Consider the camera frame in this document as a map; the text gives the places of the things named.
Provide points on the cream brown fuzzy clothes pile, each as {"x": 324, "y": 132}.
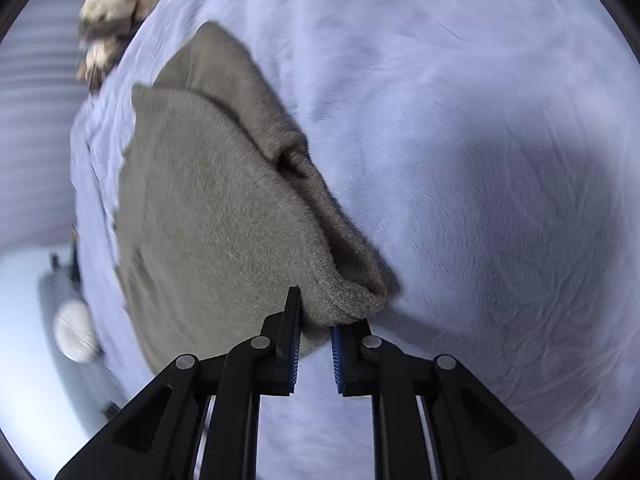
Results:
{"x": 117, "y": 5}

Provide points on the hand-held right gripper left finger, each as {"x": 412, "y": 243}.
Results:
{"x": 295, "y": 355}

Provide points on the grey pleated curtain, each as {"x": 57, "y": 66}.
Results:
{"x": 35, "y": 135}

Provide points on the round white pleated cushion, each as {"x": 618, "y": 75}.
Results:
{"x": 75, "y": 332}

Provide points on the olive brown knit sweater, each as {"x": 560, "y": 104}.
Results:
{"x": 215, "y": 220}

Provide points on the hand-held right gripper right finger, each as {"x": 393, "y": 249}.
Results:
{"x": 338, "y": 355}

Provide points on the lavender plush blanket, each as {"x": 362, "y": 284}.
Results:
{"x": 475, "y": 185}

